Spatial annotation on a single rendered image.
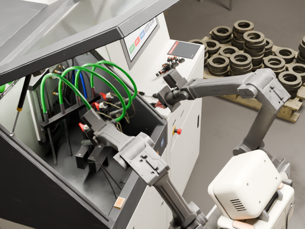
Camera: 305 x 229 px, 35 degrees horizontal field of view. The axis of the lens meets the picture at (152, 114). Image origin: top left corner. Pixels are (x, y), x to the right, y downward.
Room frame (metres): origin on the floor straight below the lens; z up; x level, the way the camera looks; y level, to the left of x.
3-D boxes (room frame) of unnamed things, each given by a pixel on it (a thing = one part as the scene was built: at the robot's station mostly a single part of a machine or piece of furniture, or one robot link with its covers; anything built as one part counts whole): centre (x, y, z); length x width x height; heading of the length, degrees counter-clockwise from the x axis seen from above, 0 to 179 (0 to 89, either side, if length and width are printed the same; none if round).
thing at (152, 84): (2.21, -0.10, 0.96); 0.70 x 0.22 x 0.03; 159
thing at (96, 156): (1.73, 0.25, 0.91); 0.34 x 0.10 x 0.15; 159
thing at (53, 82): (1.93, 0.45, 1.20); 0.13 x 0.03 x 0.31; 159
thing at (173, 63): (2.25, -0.11, 1.01); 0.23 x 0.11 x 0.06; 159
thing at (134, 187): (1.53, 0.07, 0.87); 0.62 x 0.04 x 0.16; 159
